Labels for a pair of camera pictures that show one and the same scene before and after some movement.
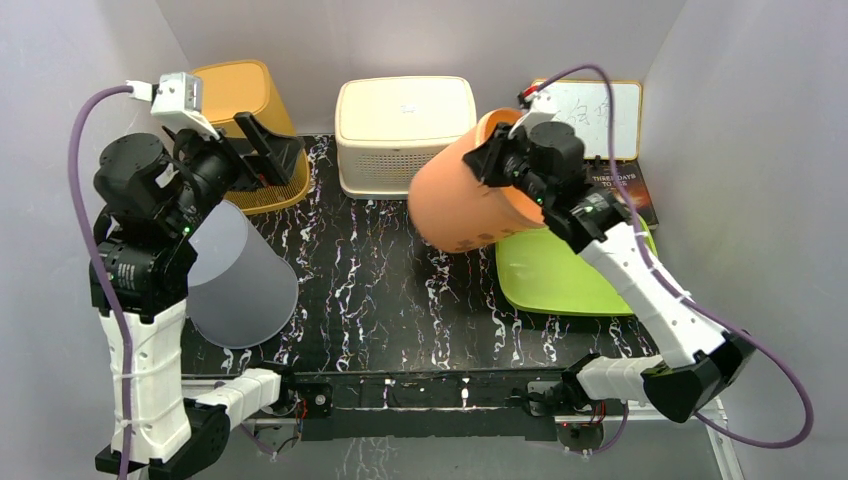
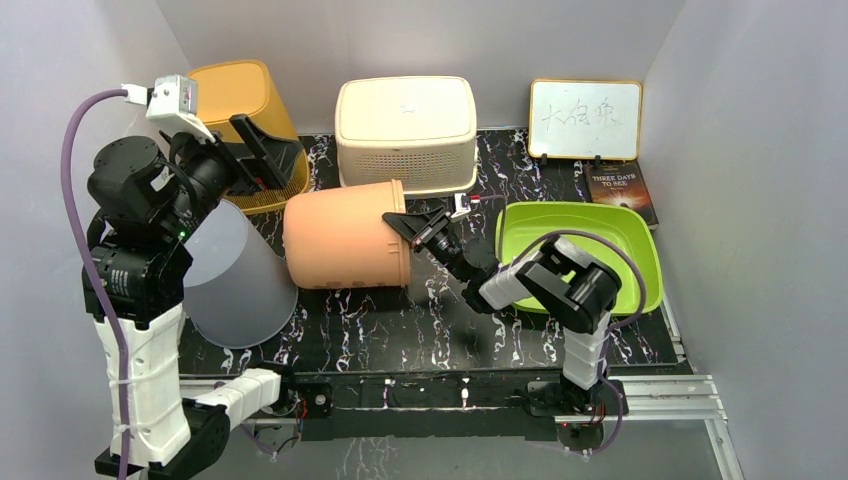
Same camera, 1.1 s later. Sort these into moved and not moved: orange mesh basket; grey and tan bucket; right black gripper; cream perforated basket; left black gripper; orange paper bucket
Moved: right black gripper; orange paper bucket
Not moved: left black gripper; cream perforated basket; orange mesh basket; grey and tan bucket
